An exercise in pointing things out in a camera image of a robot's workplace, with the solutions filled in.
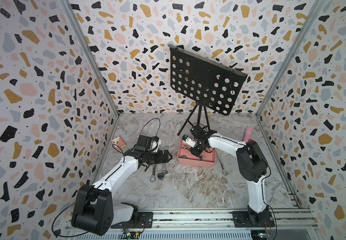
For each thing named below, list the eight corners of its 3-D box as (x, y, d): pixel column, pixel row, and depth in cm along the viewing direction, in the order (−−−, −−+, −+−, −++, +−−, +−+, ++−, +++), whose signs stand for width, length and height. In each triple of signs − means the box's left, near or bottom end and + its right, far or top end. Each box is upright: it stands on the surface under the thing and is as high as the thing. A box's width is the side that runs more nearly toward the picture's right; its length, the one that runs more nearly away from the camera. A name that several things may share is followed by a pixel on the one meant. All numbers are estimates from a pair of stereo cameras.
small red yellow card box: (118, 151, 102) (117, 149, 100) (111, 142, 106) (110, 140, 105) (126, 145, 105) (125, 143, 103) (120, 137, 109) (119, 135, 107)
